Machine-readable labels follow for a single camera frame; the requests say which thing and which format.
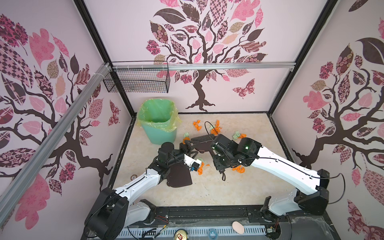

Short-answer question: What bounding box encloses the green orange scrap back right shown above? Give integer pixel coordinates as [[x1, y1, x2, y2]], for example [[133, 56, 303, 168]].
[[233, 131, 247, 140]]

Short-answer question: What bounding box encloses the orange green scrap back centre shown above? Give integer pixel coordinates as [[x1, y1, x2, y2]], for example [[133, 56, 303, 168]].
[[210, 120, 222, 136]]

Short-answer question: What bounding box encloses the round can lid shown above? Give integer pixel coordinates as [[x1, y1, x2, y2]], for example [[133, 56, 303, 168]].
[[174, 229, 188, 240]]

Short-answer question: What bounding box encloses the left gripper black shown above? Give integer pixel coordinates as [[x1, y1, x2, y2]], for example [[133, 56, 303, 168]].
[[167, 139, 200, 167]]

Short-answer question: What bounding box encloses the orange scrap right front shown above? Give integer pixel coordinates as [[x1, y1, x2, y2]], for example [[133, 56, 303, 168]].
[[232, 166, 245, 174]]

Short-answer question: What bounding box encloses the yellow-green bin liner bag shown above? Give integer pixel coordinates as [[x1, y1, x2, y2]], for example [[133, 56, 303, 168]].
[[137, 99, 182, 133]]

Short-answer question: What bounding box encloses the orange paper scrap back left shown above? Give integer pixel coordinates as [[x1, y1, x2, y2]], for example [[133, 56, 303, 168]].
[[193, 120, 202, 131]]

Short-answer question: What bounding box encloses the aluminium rail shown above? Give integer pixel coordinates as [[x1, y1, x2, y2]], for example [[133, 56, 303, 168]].
[[113, 62, 296, 71], [1, 63, 111, 225]]

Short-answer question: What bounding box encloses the black wire basket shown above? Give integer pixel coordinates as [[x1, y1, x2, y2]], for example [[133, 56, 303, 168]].
[[104, 60, 171, 94]]

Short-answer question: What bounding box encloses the green trash bin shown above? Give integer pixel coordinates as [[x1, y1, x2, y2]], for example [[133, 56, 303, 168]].
[[140, 99, 178, 145]]

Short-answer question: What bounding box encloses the dark brown hand broom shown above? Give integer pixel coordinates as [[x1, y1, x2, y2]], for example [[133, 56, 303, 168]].
[[189, 134, 226, 181]]

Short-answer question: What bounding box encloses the dark brown dustpan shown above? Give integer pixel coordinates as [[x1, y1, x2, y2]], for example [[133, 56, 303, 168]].
[[167, 163, 193, 188]]

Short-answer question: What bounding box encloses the aluminium rail left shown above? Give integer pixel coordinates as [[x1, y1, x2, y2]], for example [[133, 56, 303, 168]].
[[1, 63, 111, 225]]

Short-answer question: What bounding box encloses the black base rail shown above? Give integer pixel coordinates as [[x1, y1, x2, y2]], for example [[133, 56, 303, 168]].
[[80, 203, 341, 240]]

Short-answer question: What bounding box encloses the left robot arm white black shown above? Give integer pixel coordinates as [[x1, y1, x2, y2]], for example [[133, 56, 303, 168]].
[[83, 142, 202, 240]]

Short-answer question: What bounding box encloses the white slotted cable duct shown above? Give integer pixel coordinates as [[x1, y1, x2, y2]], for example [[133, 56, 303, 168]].
[[115, 225, 268, 240]]

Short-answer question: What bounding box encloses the orange green scrap near bin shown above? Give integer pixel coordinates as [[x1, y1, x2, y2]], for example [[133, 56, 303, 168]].
[[183, 132, 190, 144]]

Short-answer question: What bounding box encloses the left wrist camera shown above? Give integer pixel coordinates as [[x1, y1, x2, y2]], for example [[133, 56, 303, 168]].
[[190, 160, 203, 172]]

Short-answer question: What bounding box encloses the pink oval object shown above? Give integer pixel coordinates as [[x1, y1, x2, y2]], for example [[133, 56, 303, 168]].
[[232, 221, 245, 235]]

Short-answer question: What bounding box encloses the blue tape roll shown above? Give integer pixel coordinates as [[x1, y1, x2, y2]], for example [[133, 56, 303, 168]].
[[208, 229, 219, 240]]

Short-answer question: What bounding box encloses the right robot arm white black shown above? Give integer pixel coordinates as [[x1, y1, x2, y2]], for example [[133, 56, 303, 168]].
[[210, 135, 330, 220]]

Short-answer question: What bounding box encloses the aluminium rail back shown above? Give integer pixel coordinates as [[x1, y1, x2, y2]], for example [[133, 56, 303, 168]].
[[113, 62, 296, 71]]

